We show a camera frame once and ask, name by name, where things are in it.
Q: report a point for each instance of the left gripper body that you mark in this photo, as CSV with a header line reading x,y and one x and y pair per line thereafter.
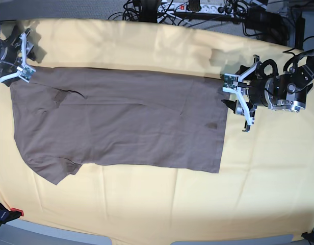
x,y
250,85

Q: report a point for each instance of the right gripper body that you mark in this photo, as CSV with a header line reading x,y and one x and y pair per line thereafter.
x,y
28,50

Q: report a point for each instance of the brown T-shirt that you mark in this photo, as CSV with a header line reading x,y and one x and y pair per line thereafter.
x,y
67,117

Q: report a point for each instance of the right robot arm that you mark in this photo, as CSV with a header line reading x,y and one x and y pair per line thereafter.
x,y
14,52

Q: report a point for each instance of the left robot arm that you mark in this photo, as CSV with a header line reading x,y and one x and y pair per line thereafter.
x,y
289,90

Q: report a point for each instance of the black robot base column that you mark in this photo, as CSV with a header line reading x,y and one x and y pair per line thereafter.
x,y
149,9

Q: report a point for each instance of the black power adapter box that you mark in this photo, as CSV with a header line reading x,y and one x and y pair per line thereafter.
x,y
261,20

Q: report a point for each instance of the yellow table cloth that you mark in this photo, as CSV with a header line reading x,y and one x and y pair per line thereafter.
x,y
265,186

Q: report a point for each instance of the white power strip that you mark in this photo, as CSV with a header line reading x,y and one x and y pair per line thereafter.
x,y
180,9

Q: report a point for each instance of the black clamp right corner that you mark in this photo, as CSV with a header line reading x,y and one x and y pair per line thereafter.
x,y
309,237

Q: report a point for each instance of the blue red clamp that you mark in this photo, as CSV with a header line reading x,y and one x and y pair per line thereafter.
x,y
7,215

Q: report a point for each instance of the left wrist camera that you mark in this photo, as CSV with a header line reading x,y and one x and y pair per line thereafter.
x,y
230,83

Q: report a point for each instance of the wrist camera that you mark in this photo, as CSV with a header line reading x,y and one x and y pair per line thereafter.
x,y
26,73
230,83

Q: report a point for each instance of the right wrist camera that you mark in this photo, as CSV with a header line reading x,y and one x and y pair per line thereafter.
x,y
26,73

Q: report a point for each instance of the black post right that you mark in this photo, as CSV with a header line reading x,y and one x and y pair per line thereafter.
x,y
299,31

